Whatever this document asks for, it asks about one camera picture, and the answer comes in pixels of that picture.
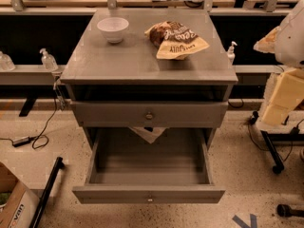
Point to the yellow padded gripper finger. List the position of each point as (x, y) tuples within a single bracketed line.
[(267, 43)]

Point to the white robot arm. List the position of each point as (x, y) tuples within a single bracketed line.
[(286, 41)]

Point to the grey wooden drawer cabinet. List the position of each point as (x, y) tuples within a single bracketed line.
[(129, 71)]

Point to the white paper under drawer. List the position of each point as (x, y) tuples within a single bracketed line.
[(148, 135)]

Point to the open grey middle drawer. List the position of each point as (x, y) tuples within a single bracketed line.
[(124, 168)]

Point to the closed grey top drawer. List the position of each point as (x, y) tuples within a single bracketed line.
[(149, 114)]

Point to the white pump bottle right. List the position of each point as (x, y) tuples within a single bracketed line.
[(231, 51)]

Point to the black caster leg right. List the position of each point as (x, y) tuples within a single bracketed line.
[(279, 166)]

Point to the white ceramic bowl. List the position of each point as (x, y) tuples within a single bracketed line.
[(113, 29)]

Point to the black round foot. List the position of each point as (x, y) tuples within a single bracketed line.
[(286, 211)]

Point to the clear pump bottle left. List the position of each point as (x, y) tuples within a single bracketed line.
[(48, 60)]

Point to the black bar on floor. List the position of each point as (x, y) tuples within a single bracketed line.
[(44, 198)]

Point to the black power adapter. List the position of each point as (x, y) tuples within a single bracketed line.
[(21, 141)]

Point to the clear glass dome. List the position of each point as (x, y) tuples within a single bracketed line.
[(6, 63)]

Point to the cardboard box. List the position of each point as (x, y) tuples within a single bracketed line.
[(19, 203)]

